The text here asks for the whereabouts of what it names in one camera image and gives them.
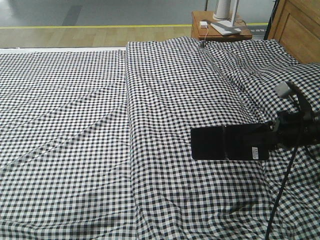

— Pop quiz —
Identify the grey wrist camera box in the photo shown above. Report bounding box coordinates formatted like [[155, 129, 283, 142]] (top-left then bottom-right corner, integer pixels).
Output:
[[274, 82, 292, 99]]

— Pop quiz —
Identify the black smartphone with pink frame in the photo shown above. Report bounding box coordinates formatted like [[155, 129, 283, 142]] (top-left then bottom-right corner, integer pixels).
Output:
[[191, 123, 270, 161]]

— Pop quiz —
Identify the wooden nightstand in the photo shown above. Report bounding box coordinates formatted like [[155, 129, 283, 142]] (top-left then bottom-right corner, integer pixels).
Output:
[[191, 11, 252, 42]]

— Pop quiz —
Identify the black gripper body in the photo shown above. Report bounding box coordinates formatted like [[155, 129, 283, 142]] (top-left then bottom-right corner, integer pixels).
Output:
[[268, 90, 316, 150]]

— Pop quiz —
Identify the white charger adapter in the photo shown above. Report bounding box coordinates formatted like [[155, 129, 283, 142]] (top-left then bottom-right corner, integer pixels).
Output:
[[199, 21, 208, 29]]

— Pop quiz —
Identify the black camera cable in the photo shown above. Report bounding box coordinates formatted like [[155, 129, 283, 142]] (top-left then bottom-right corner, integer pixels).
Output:
[[264, 81, 320, 240]]

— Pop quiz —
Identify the white desk lamp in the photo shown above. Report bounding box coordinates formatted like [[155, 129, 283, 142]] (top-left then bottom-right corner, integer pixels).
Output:
[[210, 0, 241, 36]]

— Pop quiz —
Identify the wooden headboard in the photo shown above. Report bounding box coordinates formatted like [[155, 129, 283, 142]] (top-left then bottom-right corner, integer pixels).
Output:
[[267, 0, 320, 64]]

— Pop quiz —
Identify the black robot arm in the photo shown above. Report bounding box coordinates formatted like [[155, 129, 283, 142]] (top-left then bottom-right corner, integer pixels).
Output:
[[268, 89, 320, 148]]

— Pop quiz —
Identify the black white checkered bed sheet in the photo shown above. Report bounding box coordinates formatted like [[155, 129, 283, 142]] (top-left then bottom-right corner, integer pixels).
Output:
[[0, 50, 137, 240]]

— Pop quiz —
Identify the black white checkered duvet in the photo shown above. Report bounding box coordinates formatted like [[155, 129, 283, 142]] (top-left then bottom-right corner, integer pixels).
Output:
[[125, 37, 320, 240]]

